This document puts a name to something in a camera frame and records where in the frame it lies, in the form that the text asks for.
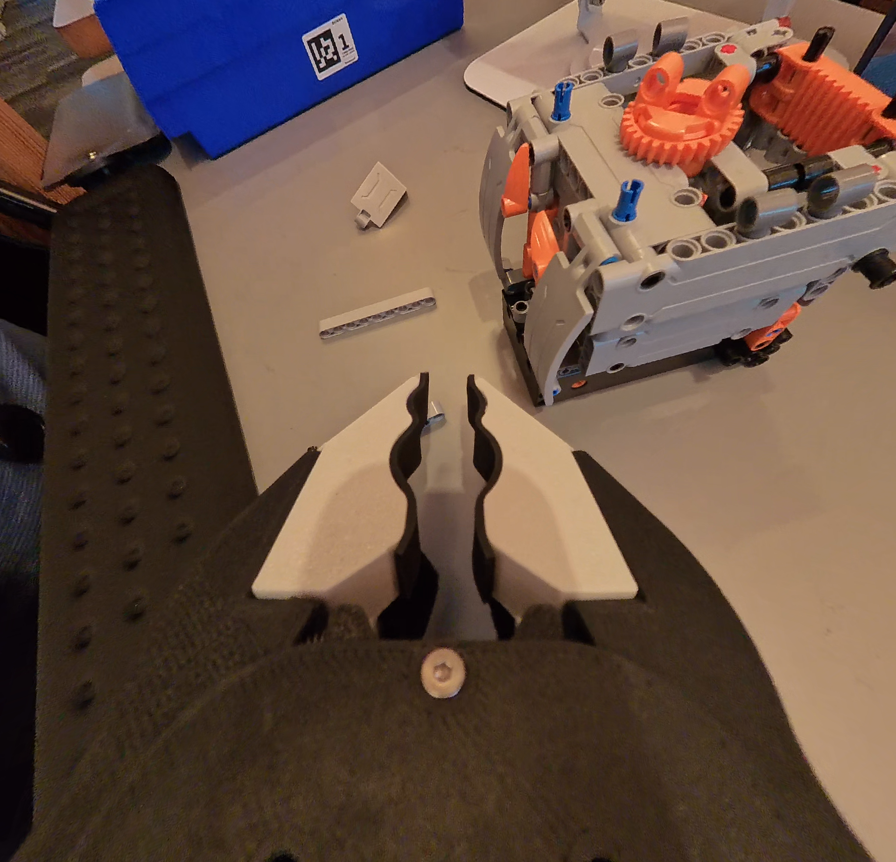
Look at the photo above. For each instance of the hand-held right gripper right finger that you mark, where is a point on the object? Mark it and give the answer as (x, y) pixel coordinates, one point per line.
(560, 526)

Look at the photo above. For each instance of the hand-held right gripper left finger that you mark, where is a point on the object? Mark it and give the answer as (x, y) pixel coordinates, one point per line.
(329, 526)

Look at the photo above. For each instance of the small grey connector piece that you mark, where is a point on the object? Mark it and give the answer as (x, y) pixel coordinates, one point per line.
(435, 410)

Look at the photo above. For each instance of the light grey holed beam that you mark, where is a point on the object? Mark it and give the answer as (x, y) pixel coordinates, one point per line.
(378, 314)

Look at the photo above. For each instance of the grey orange toy block model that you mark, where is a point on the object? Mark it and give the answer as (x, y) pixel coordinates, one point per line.
(700, 267)

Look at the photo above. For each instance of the blue parts bin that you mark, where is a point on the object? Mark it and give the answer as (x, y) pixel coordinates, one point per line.
(245, 50)

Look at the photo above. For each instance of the dark perforated pad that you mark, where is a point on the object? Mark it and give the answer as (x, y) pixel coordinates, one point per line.
(140, 386)

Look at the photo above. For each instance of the small grey block panel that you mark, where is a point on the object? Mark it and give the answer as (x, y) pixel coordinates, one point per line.
(378, 190)

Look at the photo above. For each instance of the wooden partition panel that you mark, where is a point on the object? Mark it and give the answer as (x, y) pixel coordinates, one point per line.
(28, 148)

